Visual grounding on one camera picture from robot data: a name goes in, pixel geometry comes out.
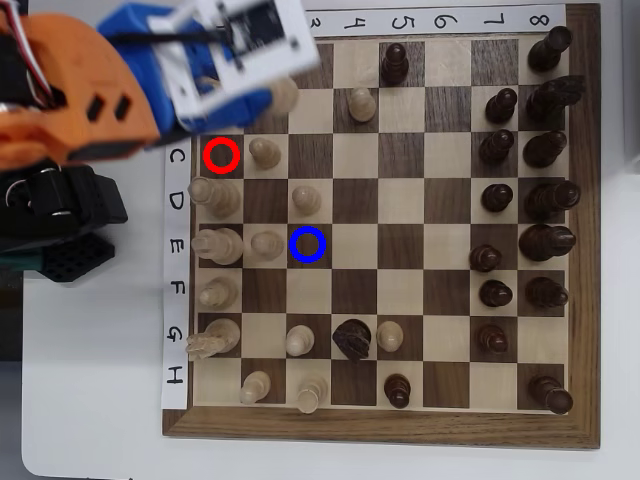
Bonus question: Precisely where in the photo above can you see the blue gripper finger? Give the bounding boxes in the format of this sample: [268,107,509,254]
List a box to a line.
[219,88,275,132]

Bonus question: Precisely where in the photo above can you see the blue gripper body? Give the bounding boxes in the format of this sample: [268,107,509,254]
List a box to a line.
[97,3,241,134]

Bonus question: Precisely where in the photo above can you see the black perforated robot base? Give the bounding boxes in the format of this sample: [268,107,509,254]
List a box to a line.
[42,232,117,284]

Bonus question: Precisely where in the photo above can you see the light wood pawn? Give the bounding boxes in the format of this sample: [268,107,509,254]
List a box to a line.
[348,86,377,123]
[284,324,316,358]
[375,320,405,352]
[290,185,322,217]
[238,370,273,406]
[248,136,282,170]
[249,229,285,261]

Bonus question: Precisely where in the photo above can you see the light wood queen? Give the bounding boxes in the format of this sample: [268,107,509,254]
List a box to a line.
[184,176,242,221]

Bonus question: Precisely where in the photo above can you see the light wood king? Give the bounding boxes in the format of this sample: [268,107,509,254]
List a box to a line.
[191,227,245,266]

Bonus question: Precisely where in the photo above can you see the dark wood pawn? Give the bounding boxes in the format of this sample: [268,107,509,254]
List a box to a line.
[484,87,519,126]
[478,279,514,308]
[473,324,510,355]
[468,244,503,274]
[478,128,516,168]
[383,373,413,410]
[480,183,515,214]
[380,42,412,86]

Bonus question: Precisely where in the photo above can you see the white number label strip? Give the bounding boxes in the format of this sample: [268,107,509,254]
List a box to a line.
[303,3,568,40]

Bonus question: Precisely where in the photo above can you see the white letter label strip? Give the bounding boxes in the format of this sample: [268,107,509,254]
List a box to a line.
[160,144,193,410]

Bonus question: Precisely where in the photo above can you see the light wood knight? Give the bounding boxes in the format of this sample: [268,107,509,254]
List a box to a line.
[184,317,242,362]

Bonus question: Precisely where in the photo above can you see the dark wood knight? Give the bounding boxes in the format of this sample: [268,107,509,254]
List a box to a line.
[331,318,373,365]
[524,74,587,125]

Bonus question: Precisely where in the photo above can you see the light wood rook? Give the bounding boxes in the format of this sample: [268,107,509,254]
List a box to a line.
[294,373,331,415]

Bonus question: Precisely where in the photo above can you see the dark wood bishop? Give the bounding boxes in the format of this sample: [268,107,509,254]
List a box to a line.
[522,130,569,170]
[523,276,570,309]

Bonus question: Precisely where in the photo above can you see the dark wood rook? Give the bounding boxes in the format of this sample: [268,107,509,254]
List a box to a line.
[527,375,575,416]
[527,25,574,75]

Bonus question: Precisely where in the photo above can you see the dark wood queen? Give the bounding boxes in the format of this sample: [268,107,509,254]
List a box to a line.
[523,180,582,223]

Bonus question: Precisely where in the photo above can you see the dark wood king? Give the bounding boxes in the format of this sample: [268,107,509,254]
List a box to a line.
[517,223,577,263]

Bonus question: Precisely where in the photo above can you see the wooden chessboard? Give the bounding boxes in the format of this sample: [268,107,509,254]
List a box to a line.
[161,3,602,451]

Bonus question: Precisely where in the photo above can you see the black camera cable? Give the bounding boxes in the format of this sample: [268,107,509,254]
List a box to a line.
[107,27,236,45]

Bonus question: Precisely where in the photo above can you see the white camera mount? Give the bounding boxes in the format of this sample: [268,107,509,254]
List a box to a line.
[148,0,322,122]

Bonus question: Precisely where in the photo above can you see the white and red servo wire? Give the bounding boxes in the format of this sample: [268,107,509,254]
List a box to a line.
[9,0,56,109]

